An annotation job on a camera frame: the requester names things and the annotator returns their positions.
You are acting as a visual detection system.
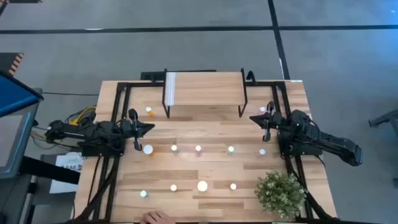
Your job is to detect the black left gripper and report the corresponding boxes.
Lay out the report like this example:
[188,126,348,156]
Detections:
[119,108,155,152]

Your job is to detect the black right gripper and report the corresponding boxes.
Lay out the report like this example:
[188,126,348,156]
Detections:
[249,101,283,143]

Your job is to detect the wooden shelf black legs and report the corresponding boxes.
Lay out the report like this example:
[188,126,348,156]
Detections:
[161,68,249,119]

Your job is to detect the black power strip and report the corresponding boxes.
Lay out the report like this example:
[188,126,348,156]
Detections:
[140,70,166,82]

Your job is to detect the artificial green plant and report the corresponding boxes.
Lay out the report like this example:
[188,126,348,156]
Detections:
[254,170,307,220]

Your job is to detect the white printed paper sheet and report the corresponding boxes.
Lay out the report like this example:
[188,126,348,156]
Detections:
[49,152,85,194]

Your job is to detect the person's hand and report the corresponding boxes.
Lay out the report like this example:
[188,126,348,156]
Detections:
[139,210,177,224]

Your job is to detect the black support beam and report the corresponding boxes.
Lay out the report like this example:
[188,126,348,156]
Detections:
[20,155,81,185]

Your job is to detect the grey chair base leg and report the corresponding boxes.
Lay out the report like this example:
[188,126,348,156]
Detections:
[368,108,398,128]

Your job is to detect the tilted computer monitor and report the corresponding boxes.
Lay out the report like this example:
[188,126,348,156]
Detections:
[0,70,44,118]

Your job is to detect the black metal rail frame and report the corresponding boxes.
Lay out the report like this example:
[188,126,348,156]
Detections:
[73,81,165,223]
[245,80,338,223]

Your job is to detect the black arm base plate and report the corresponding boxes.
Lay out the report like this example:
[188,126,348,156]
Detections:
[81,141,126,157]
[279,144,323,156]

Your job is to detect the yellow cable bundle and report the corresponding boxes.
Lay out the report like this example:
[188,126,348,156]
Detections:
[30,105,98,149]

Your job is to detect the thin black floor cable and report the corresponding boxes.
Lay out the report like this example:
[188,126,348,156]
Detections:
[42,91,100,96]

